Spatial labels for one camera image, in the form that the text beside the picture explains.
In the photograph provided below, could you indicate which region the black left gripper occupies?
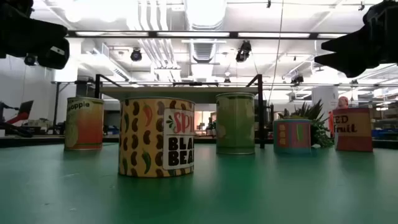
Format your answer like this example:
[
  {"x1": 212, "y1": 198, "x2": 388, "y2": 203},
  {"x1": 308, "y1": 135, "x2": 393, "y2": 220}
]
[{"x1": 0, "y1": 0, "x2": 70, "y2": 68}]

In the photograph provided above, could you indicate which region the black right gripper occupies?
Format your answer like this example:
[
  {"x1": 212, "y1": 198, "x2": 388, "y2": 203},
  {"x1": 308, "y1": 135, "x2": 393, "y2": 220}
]
[{"x1": 314, "y1": 0, "x2": 398, "y2": 78}]

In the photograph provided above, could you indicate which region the red mixed fruit can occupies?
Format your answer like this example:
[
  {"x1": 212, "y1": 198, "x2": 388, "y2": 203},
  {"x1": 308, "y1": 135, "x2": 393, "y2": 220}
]
[{"x1": 332, "y1": 107, "x2": 374, "y2": 152}]

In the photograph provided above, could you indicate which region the teal pink corn can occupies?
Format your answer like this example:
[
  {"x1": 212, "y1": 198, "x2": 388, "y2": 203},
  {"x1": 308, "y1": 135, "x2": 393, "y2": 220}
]
[{"x1": 273, "y1": 119, "x2": 312, "y2": 154}]

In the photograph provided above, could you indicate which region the orange pineapple can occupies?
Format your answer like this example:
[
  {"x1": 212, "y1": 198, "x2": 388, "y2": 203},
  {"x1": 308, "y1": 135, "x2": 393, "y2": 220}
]
[{"x1": 64, "y1": 96, "x2": 104, "y2": 151}]

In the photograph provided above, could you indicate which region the green pears can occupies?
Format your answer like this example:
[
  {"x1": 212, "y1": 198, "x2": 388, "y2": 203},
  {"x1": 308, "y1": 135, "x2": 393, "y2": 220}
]
[{"x1": 215, "y1": 92, "x2": 256, "y2": 156}]

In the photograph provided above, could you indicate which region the yellow spicy black beans can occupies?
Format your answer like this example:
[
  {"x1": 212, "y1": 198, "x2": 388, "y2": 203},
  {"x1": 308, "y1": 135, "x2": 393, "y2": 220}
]
[{"x1": 118, "y1": 97, "x2": 196, "y2": 179}]

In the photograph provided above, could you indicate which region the wooden shelf with black legs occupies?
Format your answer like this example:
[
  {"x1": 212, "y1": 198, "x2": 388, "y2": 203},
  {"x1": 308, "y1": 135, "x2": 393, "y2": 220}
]
[{"x1": 91, "y1": 73, "x2": 266, "y2": 149}]

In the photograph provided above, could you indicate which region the white round column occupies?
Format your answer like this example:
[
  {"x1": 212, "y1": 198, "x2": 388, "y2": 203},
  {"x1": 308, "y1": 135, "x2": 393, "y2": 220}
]
[{"x1": 312, "y1": 86, "x2": 340, "y2": 110}]

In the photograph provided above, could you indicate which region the person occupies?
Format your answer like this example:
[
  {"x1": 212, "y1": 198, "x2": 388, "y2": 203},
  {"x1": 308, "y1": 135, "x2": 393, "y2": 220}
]
[{"x1": 328, "y1": 95, "x2": 349, "y2": 138}]

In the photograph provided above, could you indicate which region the potted succulent plant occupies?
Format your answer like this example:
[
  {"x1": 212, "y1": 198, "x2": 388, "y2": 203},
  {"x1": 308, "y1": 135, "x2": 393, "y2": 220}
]
[{"x1": 277, "y1": 99, "x2": 335, "y2": 149}]

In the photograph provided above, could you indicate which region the black monitor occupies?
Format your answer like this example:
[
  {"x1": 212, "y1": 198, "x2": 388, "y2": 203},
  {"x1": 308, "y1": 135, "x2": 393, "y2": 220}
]
[{"x1": 17, "y1": 100, "x2": 34, "y2": 121}]

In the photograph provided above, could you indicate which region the black overhead light bar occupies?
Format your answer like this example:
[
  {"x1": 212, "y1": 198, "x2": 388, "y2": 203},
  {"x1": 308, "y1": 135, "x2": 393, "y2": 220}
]
[{"x1": 67, "y1": 30, "x2": 352, "y2": 40}]

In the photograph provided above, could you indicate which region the green table mat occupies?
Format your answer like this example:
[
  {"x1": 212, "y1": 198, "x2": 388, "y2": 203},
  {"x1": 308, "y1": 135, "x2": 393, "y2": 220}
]
[{"x1": 0, "y1": 143, "x2": 398, "y2": 224}]

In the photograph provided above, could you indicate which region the black table frame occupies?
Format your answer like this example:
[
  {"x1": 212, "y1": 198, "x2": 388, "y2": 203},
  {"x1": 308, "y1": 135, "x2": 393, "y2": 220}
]
[{"x1": 0, "y1": 135, "x2": 398, "y2": 149}]

